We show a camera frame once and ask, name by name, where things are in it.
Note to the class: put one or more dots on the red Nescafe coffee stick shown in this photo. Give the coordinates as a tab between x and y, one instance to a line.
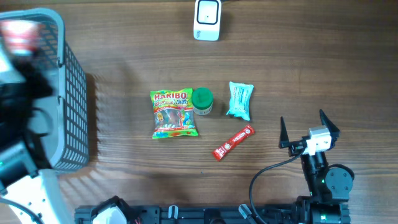
234	141

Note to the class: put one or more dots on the white barcode scanner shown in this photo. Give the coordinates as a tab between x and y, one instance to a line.
207	20

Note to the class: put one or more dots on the Haribo gummy candy bag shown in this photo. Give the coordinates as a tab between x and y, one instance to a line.
173	113

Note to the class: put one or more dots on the grey plastic shopping basket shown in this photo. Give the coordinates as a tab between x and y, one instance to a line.
60	118

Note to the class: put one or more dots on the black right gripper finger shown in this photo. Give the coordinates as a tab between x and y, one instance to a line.
283	138
333	129

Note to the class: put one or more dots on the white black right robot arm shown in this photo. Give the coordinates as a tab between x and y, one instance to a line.
329	185

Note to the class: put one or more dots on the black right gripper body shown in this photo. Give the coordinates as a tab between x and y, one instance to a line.
295	148

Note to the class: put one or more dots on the green lid small jar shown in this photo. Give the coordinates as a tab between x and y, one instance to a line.
202	100

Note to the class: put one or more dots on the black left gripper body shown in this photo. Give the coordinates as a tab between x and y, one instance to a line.
17	98

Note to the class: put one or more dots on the light blue tissue pack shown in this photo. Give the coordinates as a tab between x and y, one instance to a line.
239	101

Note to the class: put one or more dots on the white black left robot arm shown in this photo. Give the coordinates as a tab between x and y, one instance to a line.
28	180

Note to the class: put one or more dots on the black aluminium mounting rail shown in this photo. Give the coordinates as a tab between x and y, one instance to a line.
281	213

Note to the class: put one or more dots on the small red white box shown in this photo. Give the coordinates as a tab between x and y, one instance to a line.
21	36

